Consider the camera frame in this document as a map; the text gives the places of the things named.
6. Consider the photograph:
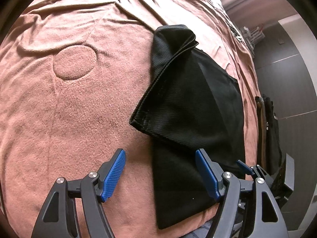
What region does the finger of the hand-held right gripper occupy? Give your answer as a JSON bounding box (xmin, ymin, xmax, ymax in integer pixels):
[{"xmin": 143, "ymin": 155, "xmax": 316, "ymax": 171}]
[{"xmin": 236, "ymin": 160, "xmax": 273, "ymax": 181}]

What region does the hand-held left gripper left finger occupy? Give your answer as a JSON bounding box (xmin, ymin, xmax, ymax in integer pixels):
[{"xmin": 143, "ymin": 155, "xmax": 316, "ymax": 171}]
[{"xmin": 31, "ymin": 148, "xmax": 127, "ymax": 238}]

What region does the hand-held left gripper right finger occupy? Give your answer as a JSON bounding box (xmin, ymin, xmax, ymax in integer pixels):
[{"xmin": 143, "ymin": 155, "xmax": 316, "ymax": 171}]
[{"xmin": 195, "ymin": 149, "xmax": 290, "ymax": 238}]

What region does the black t-shirt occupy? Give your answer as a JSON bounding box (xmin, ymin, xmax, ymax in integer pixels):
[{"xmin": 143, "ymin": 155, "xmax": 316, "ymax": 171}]
[{"xmin": 129, "ymin": 24, "xmax": 246, "ymax": 230}]

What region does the stack of dark folded clothes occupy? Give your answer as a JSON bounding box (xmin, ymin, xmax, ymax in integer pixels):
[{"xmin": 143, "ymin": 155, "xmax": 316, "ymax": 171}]
[{"xmin": 255, "ymin": 94, "xmax": 288, "ymax": 176}]

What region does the bed with brown sheet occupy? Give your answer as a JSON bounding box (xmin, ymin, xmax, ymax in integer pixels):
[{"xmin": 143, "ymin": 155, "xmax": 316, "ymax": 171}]
[{"xmin": 0, "ymin": 0, "xmax": 260, "ymax": 238}]

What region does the white rack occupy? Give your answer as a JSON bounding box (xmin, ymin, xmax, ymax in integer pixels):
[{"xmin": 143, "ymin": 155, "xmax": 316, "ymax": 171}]
[{"xmin": 241, "ymin": 24, "xmax": 264, "ymax": 52}]

